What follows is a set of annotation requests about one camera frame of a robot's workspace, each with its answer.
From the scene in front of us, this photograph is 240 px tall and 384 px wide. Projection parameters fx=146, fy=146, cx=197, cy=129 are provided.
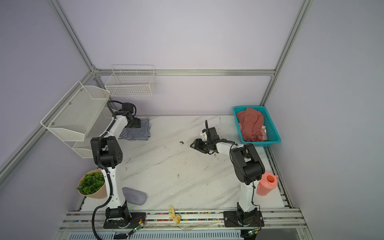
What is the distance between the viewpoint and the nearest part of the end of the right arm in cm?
76

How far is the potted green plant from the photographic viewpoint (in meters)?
0.73

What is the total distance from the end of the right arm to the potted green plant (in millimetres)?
535
